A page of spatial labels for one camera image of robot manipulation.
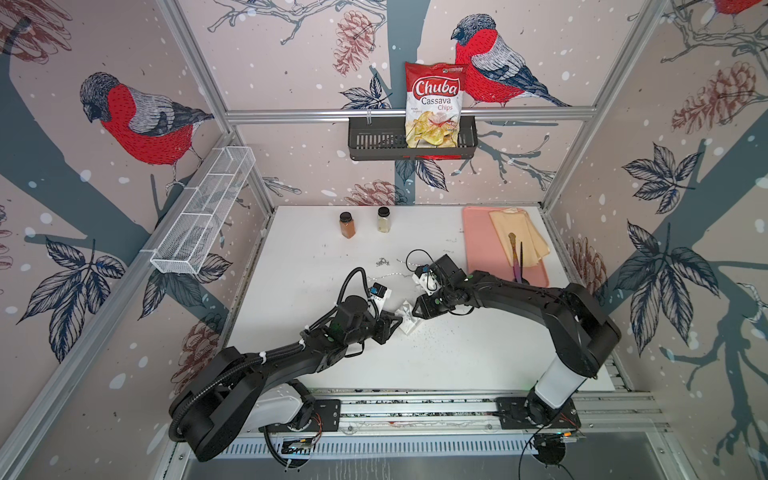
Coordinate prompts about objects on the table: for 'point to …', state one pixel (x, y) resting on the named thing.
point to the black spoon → (522, 280)
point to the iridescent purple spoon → (516, 266)
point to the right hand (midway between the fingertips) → (416, 311)
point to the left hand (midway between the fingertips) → (402, 314)
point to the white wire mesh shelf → (186, 243)
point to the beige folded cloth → (517, 221)
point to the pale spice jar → (383, 220)
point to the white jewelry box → (409, 319)
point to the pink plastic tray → (486, 251)
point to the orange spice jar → (347, 225)
